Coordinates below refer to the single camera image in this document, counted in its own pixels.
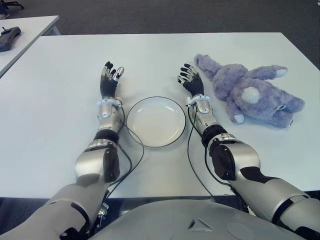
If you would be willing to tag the robot right arm silver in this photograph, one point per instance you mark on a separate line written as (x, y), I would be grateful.
(245, 155)

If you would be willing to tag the purple plush bunny doll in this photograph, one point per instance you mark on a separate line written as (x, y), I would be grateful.
(250, 100)

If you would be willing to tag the black office chair base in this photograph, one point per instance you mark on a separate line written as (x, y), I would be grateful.
(11, 3)

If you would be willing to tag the white side table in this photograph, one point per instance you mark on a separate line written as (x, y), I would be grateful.
(27, 32)

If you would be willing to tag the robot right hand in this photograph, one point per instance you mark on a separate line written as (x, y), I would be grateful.
(194, 85)

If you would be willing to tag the metal table clamp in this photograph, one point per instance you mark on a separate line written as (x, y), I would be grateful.
(103, 212)

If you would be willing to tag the white sneaker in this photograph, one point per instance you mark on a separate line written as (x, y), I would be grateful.
(2, 16)

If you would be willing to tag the white plate black rim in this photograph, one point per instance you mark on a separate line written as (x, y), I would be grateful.
(156, 122)

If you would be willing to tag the black handheld controller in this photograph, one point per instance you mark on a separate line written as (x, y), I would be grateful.
(8, 37)

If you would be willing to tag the grey robot torso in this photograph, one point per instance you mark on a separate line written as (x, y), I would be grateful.
(195, 222)

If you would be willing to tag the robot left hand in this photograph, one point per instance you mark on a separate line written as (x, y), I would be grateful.
(108, 86)

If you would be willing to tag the robot left arm silver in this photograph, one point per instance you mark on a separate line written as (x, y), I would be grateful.
(90, 165)

